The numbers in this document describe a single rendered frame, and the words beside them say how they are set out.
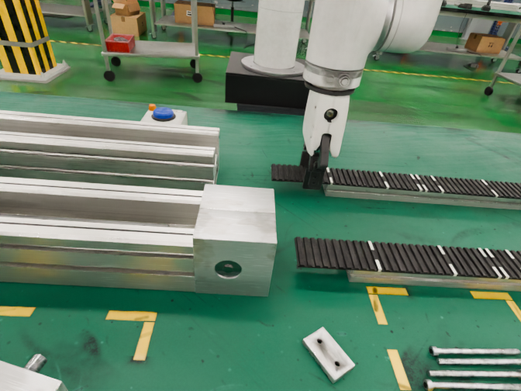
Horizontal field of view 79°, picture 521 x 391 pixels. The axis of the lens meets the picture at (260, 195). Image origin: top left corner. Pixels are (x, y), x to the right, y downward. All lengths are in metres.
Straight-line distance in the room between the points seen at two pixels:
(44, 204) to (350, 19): 0.44
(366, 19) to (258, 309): 0.38
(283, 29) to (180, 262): 0.70
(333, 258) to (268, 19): 0.68
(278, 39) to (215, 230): 0.67
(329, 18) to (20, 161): 0.50
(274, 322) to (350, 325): 0.09
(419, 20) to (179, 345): 0.47
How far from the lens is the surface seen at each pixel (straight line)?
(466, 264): 0.52
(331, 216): 0.55
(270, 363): 0.38
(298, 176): 0.56
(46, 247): 0.43
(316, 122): 0.48
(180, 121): 0.67
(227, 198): 0.40
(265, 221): 0.37
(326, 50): 0.46
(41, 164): 0.61
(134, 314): 0.41
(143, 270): 0.41
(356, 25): 0.46
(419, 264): 0.48
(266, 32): 0.94
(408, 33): 0.48
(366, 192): 0.61
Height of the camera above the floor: 1.12
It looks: 37 degrees down
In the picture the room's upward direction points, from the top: 6 degrees clockwise
